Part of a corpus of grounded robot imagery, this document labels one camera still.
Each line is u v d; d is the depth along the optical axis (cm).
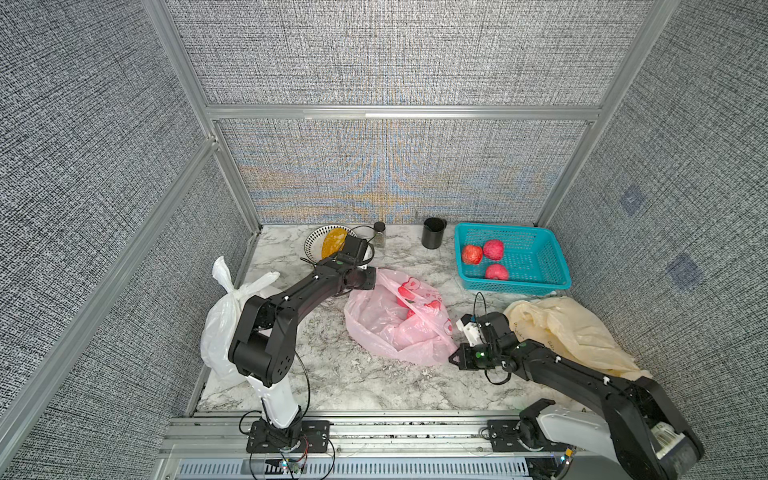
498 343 68
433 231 109
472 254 103
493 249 106
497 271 98
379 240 112
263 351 47
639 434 40
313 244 111
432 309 86
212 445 74
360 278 81
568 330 82
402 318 91
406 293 88
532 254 110
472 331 80
